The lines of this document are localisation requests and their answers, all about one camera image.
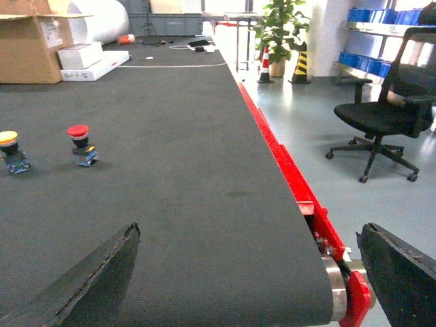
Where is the red conveyor side frame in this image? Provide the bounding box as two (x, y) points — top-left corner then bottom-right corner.
(237, 82), (375, 326)

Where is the yellow mushroom push button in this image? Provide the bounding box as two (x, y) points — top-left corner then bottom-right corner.
(1, 130), (31, 174)

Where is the small white carton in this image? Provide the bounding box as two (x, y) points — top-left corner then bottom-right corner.
(58, 42), (104, 69)

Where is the large cardboard box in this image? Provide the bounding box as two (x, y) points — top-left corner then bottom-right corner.
(1, 1), (90, 84)

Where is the black office chair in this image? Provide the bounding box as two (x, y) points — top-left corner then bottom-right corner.
(334, 26), (435, 183)

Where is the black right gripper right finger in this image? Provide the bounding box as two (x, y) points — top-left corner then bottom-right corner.
(356, 223), (435, 326)

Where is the red mushroom push button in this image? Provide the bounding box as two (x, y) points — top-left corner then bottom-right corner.
(67, 125), (98, 167)

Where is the white flat carton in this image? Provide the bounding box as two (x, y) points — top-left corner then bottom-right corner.
(61, 50), (130, 82)

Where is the potted green plant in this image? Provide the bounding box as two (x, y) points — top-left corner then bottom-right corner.
(256, 0), (311, 78)

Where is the red white traffic cone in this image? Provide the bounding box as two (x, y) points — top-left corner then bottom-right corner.
(257, 46), (273, 84)

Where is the yellow black striped cone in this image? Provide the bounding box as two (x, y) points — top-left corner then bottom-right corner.
(288, 50), (311, 84)

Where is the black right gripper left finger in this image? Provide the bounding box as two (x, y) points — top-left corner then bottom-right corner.
(1, 223), (140, 326)

